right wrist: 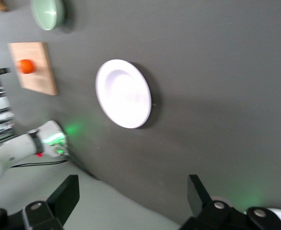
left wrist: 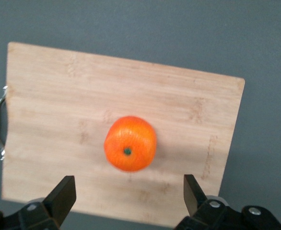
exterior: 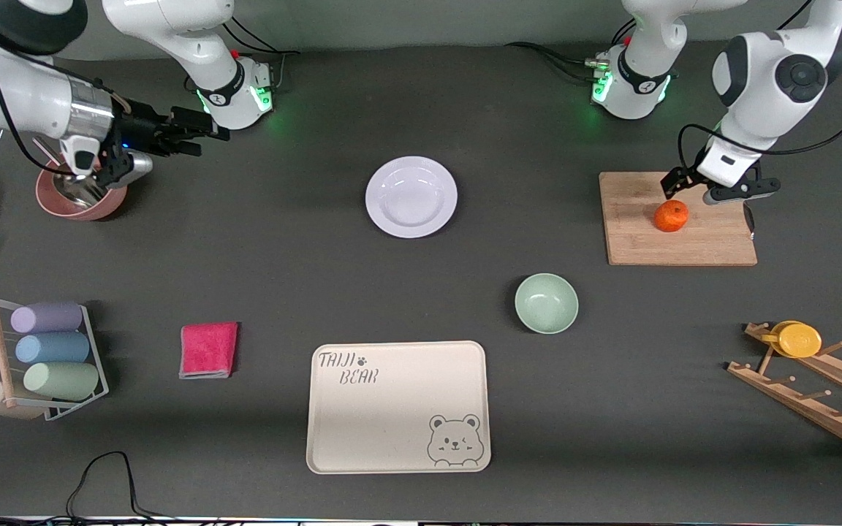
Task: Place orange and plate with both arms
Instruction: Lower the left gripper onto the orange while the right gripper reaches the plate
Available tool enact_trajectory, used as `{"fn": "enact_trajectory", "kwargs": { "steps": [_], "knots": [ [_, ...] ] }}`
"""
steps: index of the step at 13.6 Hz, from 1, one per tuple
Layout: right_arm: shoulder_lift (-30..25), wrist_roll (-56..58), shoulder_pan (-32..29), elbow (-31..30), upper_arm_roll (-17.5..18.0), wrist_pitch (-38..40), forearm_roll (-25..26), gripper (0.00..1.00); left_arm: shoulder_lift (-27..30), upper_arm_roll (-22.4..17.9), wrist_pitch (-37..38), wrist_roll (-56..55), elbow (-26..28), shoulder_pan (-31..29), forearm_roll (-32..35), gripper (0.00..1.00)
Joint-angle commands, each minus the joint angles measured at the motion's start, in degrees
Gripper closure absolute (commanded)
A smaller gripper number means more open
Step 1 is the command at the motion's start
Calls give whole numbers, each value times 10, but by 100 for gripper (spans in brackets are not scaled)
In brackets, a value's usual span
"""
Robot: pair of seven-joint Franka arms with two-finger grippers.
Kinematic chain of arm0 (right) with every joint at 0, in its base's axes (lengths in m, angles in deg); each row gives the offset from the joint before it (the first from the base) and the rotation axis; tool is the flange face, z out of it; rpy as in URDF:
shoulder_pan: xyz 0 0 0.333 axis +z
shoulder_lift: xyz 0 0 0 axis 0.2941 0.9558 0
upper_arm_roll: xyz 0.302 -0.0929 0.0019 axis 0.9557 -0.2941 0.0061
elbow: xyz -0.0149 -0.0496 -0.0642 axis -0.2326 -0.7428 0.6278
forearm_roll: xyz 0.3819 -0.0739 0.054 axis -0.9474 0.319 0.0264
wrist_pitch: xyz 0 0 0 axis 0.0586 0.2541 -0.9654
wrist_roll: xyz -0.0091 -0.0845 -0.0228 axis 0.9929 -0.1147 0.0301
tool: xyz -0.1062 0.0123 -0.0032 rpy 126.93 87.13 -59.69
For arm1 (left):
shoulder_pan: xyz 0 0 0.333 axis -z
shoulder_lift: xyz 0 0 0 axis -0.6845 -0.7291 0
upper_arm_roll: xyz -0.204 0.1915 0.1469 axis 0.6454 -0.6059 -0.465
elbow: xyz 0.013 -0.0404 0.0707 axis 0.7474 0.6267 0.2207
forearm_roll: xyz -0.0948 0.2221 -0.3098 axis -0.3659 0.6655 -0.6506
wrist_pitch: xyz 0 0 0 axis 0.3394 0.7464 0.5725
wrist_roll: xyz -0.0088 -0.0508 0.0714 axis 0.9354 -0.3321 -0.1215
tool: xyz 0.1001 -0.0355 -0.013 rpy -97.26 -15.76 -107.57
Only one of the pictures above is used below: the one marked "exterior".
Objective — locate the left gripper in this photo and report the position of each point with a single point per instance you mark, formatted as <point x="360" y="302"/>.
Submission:
<point x="674" y="181"/>

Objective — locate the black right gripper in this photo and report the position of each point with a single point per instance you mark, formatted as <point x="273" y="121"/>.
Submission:
<point x="140" y="130"/>

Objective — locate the orange fruit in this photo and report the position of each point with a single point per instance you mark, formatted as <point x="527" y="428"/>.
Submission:
<point x="672" y="217"/>

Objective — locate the white round plate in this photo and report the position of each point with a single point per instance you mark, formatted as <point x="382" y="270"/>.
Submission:
<point x="411" y="197"/>

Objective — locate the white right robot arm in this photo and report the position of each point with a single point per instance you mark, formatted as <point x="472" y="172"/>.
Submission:
<point x="19" y="88"/>

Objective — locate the wooden cutting board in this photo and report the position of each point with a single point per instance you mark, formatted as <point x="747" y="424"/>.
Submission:
<point x="677" y="245"/>

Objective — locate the metal scoop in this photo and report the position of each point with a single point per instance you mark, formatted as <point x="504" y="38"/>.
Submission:
<point x="74" y="191"/>

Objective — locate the pink bowl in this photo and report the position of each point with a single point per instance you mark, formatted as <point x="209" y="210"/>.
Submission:
<point x="81" y="212"/>

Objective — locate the light green bowl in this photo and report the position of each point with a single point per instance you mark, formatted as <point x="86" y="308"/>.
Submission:
<point x="546" y="304"/>

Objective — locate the yellow mug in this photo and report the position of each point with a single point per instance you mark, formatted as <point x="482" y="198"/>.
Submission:
<point x="799" y="340"/>

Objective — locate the pink folded cloth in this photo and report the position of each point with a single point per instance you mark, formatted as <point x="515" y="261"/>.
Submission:
<point x="208" y="351"/>

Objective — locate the purple cup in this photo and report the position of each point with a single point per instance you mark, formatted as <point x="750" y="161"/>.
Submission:
<point x="47" y="318"/>

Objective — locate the blue cup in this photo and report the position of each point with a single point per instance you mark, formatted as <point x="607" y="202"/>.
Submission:
<point x="52" y="348"/>

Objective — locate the wooden peg mug rack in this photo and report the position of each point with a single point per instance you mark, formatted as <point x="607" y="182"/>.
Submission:
<point x="808" y="409"/>

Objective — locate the green cup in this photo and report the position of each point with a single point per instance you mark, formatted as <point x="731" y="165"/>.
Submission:
<point x="61" y="381"/>

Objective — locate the beige bear print tray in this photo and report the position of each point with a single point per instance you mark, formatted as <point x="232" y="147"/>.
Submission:
<point x="397" y="409"/>

